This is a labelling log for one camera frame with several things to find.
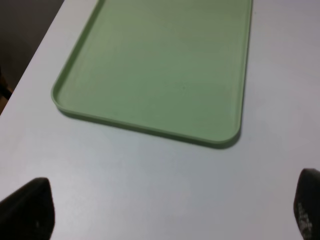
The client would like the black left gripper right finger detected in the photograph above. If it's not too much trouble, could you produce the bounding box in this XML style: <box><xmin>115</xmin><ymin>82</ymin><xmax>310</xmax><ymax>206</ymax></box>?
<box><xmin>293</xmin><ymin>168</ymin><xmax>320</xmax><ymax>240</ymax></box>

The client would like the green plastic tray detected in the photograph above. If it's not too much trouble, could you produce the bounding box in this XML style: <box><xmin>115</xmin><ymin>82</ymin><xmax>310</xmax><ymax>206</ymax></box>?
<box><xmin>51</xmin><ymin>0</ymin><xmax>253</xmax><ymax>149</ymax></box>

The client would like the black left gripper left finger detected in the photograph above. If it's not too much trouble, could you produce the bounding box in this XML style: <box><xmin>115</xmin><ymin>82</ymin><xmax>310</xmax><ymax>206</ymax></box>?
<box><xmin>0</xmin><ymin>177</ymin><xmax>55</xmax><ymax>240</ymax></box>

